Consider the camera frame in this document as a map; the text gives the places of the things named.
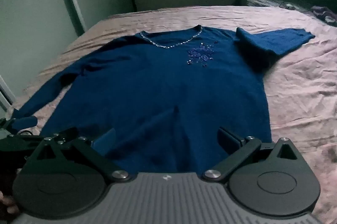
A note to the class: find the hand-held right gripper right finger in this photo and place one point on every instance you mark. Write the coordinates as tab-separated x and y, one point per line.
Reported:
223	138

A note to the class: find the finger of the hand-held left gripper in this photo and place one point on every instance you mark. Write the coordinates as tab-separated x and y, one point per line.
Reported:
6	125
69	132

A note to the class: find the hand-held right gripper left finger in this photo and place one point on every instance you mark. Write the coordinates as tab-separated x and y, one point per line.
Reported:
105	141

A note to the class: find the blue beaded sweater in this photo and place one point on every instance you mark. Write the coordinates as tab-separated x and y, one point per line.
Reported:
158	82

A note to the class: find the person's left hand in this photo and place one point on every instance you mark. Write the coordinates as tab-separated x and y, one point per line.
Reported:
5	201

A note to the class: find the bed with pink sheet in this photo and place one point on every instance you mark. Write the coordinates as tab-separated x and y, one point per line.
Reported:
302	87

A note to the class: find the dark patterned pillow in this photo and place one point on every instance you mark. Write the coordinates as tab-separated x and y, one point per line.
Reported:
263	0

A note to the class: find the purple cloth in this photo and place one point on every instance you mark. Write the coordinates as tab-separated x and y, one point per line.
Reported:
325	13

